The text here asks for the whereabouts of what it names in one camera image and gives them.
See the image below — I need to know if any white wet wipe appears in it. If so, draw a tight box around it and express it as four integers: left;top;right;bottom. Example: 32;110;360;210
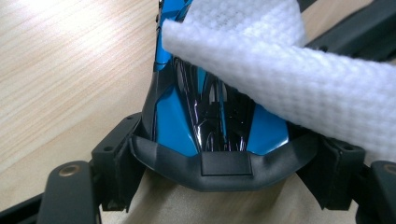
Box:
161;0;396;163

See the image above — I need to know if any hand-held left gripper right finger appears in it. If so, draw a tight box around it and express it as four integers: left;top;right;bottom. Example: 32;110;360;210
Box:
295;132;366;212

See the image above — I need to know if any blue and black toy car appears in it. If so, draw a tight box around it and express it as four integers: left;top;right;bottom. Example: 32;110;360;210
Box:
129;0;319;192

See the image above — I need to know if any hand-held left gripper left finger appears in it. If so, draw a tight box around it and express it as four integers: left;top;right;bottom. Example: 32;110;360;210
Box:
91;111;148;214

